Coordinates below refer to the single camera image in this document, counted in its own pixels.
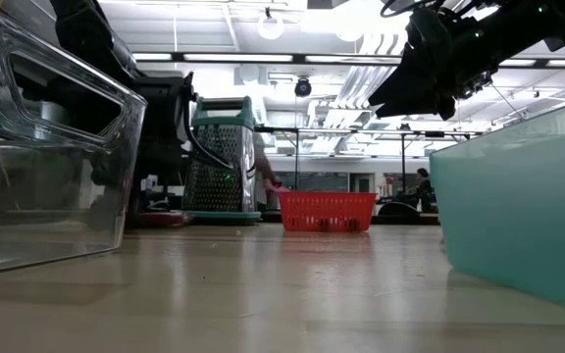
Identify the teal metal box grater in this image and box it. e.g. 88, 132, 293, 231
181, 95, 263, 227

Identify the person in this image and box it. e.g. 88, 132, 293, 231
406, 167, 435, 213
254, 134, 289, 212

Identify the red snack packet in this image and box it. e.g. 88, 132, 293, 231
132, 210, 194, 229

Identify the black hanging camera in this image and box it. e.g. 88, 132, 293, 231
293, 76, 313, 98

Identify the black aluminium table frame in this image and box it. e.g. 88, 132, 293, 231
125, 209, 440, 227

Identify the white ring lamp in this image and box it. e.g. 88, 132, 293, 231
256, 13, 285, 41

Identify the black chair back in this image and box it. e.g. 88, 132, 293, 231
378, 201, 422, 218

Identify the clear plastic bin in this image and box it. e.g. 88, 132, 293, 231
0, 0, 147, 278

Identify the red plastic mesh basket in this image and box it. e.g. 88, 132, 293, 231
276, 190, 378, 233

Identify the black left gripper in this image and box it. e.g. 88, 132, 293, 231
128, 144, 188, 217

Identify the teal plastic bin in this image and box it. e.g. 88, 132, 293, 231
429, 95, 565, 315

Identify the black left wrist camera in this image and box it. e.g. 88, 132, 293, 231
133, 72, 196, 151

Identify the overhead light bar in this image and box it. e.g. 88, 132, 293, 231
132, 50, 565, 70

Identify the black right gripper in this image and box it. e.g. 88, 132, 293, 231
368, 5, 495, 122

